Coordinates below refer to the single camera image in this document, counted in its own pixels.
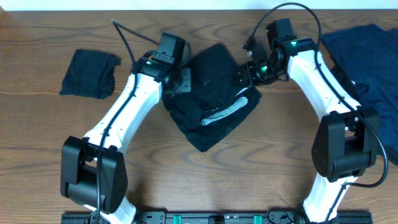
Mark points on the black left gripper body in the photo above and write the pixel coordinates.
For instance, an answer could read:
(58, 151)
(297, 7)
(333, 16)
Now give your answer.
(184, 80)

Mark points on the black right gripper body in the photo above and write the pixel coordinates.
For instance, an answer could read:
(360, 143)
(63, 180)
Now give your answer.
(243, 74)

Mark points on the black shorts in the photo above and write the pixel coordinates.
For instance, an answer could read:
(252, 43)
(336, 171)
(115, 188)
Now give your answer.
(215, 105)

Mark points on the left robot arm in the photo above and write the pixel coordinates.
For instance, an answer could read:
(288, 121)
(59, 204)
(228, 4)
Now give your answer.
(93, 170)

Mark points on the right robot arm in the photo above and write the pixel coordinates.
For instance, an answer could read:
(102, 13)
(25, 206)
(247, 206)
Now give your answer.
(347, 140)

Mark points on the dark navy clothes pile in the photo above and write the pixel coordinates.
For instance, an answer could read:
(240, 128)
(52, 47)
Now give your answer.
(365, 60)

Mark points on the folded black cloth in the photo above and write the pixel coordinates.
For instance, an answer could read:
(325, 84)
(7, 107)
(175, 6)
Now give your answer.
(90, 74)

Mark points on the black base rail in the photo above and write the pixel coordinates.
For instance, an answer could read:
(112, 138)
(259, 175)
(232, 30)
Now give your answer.
(283, 217)

